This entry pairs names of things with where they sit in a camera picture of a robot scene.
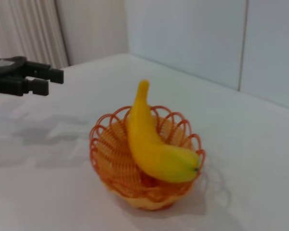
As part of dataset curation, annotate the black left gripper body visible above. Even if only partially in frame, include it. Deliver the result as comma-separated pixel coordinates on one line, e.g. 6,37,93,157
0,55,27,96

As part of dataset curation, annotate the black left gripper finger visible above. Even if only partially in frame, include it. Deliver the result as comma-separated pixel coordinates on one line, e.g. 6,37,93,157
19,77,50,97
25,61,65,85

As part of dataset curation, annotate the yellow banana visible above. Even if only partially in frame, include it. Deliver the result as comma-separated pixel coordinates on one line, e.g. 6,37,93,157
125,79,200,182

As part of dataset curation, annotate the orange plastic wire basket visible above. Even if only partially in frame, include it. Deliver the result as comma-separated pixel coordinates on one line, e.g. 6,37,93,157
89,104,206,211

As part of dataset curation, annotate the white pleated curtain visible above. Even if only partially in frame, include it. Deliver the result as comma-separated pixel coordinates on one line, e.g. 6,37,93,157
0,0,70,70

